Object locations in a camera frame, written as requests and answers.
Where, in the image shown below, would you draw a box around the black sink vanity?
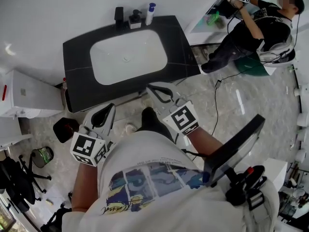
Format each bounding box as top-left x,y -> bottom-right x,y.
62,15 -> 201,113

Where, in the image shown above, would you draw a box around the black chest-mounted tablet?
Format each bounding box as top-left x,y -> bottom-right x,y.
203,114 -> 266,188

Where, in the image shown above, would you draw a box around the person's right forearm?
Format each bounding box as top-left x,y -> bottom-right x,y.
187,127 -> 224,165

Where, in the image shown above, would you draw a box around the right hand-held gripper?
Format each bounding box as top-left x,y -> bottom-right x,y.
146,82 -> 200,136

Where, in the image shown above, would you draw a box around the person's white shoe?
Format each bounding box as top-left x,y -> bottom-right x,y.
125,123 -> 137,136

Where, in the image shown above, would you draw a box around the green bottle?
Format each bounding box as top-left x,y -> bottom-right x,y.
206,11 -> 220,25

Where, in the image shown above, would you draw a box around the mesh wastebasket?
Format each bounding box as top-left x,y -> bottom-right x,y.
32,146 -> 54,168

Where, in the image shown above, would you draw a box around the small white cabinet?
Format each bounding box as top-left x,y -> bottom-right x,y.
263,158 -> 288,186

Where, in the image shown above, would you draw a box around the white sink basin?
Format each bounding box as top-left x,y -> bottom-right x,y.
89,29 -> 168,86

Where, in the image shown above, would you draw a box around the white water dispenser cabinet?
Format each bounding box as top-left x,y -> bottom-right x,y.
0,69 -> 65,119

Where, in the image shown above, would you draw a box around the green stool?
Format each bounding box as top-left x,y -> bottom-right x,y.
235,53 -> 271,77

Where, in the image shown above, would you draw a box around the person's black trousers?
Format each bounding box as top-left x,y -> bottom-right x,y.
135,106 -> 179,145

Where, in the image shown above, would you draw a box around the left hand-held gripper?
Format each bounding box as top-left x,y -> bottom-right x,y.
70,102 -> 116,166

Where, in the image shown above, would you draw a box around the blue and white bottle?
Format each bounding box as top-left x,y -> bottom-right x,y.
144,3 -> 156,26

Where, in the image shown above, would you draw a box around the person's white printed shirt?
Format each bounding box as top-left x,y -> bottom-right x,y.
61,129 -> 281,232

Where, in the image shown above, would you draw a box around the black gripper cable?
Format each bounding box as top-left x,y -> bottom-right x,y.
181,139 -> 211,158

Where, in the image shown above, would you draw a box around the small black bottle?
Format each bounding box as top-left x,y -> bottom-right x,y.
128,9 -> 142,30

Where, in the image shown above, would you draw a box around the black faucet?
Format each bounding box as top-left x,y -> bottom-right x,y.
114,6 -> 125,30

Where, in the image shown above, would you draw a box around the beige bin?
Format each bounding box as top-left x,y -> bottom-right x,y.
64,89 -> 73,113

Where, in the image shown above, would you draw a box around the white shelf unit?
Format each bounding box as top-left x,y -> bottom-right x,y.
0,117 -> 33,152

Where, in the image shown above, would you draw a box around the black chest mount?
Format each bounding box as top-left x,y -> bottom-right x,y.
225,165 -> 267,211

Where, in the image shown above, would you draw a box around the person's left forearm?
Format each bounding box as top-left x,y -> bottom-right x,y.
71,162 -> 104,212

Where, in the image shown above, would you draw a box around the black trash bin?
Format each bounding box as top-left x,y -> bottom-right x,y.
53,116 -> 79,144

